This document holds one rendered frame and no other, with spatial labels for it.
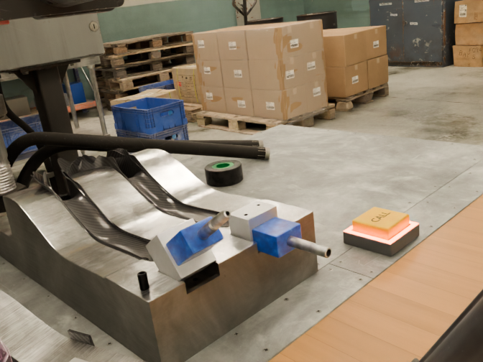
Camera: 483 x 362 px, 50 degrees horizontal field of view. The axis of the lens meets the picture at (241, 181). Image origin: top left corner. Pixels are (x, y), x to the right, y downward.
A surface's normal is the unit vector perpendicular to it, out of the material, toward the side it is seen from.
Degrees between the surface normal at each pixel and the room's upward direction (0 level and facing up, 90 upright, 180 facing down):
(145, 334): 90
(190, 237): 53
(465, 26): 98
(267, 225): 0
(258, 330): 0
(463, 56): 87
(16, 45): 90
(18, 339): 27
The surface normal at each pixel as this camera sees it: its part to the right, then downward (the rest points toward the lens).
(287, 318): -0.12, -0.94
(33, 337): 0.25, -0.83
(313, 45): 0.62, 0.02
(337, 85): -0.70, 0.31
